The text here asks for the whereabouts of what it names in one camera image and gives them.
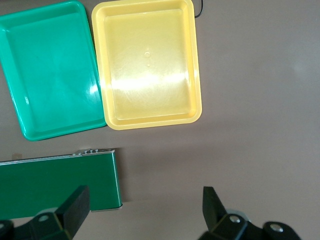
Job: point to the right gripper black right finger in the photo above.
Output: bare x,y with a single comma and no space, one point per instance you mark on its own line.
212,207

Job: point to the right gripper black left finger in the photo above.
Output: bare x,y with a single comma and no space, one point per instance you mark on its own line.
75,207

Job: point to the green conveyor belt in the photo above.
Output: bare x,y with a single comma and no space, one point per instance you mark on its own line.
50,185

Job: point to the green plastic tray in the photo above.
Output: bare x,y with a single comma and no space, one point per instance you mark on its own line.
50,70

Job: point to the yellow plastic tray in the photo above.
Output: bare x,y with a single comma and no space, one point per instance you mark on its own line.
147,62

